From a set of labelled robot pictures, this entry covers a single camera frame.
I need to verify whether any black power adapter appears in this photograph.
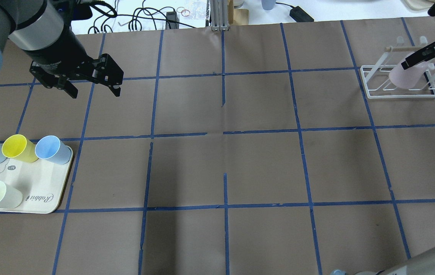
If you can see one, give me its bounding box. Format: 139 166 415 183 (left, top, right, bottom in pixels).
289 6 315 23

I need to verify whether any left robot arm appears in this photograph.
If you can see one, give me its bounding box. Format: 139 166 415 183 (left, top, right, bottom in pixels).
0 0 124 99

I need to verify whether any wooden mug stand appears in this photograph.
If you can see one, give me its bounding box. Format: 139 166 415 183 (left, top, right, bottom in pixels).
227 0 249 26

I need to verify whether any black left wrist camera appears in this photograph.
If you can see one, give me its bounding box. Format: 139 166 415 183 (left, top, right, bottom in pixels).
50 0 93 23

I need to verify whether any light blue cup far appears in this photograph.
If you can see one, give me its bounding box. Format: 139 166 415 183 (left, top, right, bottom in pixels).
35 135 72 165

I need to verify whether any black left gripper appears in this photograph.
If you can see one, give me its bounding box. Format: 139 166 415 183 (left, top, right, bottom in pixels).
29 27 124 99

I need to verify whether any cream plastic tray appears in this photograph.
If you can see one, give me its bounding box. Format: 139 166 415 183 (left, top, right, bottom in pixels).
0 155 73 214

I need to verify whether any aluminium frame post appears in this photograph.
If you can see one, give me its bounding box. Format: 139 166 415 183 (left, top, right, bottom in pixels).
208 0 231 32

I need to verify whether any pink plastic cup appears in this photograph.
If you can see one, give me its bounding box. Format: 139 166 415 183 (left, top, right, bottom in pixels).
388 61 429 89

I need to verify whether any white wire cup rack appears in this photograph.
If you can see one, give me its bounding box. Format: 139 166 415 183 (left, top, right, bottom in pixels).
360 36 435 99

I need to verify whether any yellow plastic cup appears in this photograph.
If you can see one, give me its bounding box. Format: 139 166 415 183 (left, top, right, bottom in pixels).
1 134 39 163

